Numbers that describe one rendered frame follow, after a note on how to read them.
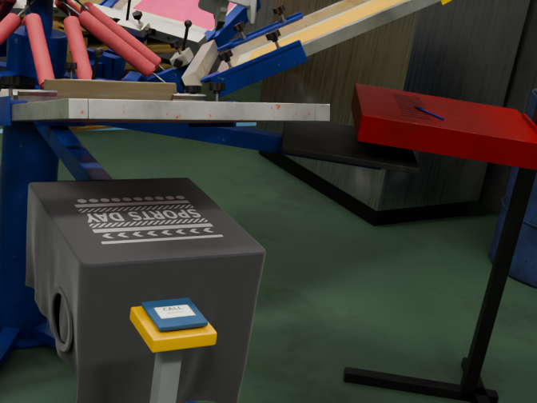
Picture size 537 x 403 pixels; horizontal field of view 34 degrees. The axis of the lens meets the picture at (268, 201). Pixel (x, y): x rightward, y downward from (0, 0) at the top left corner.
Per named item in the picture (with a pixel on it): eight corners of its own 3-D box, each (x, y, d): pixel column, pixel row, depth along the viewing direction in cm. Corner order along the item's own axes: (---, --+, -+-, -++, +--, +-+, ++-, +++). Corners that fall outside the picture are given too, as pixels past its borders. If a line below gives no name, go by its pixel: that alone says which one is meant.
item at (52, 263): (102, 398, 201) (117, 258, 189) (65, 404, 197) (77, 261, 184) (52, 303, 238) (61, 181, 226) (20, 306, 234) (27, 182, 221)
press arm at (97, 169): (169, 269, 208) (172, 246, 206) (145, 271, 205) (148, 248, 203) (41, 113, 308) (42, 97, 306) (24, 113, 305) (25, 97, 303)
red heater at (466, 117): (510, 136, 325) (518, 105, 321) (541, 175, 282) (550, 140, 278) (349, 109, 324) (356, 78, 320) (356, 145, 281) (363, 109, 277)
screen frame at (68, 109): (330, 121, 192) (330, 104, 191) (69, 118, 164) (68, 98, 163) (187, 122, 260) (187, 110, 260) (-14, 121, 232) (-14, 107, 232)
